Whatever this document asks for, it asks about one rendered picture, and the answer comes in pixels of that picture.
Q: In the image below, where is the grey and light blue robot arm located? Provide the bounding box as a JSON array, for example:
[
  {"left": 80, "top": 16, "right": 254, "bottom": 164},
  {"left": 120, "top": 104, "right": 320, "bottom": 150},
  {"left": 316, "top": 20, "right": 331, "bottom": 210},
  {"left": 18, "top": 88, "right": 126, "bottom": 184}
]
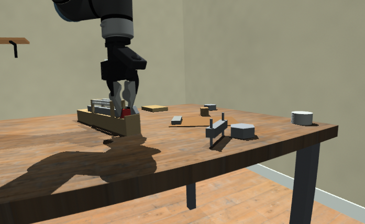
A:
[{"left": 52, "top": 0, "right": 147, "bottom": 70}]

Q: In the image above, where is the small wooden block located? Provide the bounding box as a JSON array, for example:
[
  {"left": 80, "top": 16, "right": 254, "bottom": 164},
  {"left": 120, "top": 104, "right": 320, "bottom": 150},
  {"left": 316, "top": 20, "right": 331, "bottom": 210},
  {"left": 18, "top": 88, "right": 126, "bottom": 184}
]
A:
[{"left": 200, "top": 107, "right": 209, "bottom": 116}]

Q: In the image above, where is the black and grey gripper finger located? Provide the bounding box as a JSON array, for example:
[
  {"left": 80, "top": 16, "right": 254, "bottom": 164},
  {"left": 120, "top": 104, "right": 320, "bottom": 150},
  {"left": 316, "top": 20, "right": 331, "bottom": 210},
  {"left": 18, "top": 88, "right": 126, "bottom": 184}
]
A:
[
  {"left": 106, "top": 70, "right": 122, "bottom": 117},
  {"left": 122, "top": 70, "right": 139, "bottom": 112}
]

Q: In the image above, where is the grey cylinder with white top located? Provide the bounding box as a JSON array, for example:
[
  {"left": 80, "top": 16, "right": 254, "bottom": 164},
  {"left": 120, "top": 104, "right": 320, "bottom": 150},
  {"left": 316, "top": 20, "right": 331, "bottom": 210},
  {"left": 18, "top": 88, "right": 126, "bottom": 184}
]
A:
[{"left": 291, "top": 111, "right": 313, "bottom": 125}]

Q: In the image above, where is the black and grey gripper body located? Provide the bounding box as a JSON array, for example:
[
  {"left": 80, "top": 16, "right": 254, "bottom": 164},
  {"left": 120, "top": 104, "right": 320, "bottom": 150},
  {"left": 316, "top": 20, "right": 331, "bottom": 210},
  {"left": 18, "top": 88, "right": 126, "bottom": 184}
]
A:
[{"left": 101, "top": 36, "right": 136, "bottom": 81}]

